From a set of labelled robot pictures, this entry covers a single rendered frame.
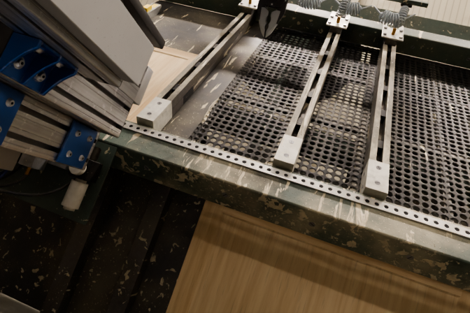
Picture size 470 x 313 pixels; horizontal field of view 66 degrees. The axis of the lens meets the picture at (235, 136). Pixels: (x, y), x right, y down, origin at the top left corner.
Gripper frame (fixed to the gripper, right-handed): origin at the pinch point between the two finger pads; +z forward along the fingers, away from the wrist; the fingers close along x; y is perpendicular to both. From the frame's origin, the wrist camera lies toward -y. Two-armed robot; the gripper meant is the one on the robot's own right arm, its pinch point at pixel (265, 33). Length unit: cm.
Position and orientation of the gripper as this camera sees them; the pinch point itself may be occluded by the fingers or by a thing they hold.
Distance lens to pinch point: 122.9
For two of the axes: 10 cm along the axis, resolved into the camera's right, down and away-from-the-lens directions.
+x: -9.4, -2.9, 2.0
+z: -2.3, 9.3, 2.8
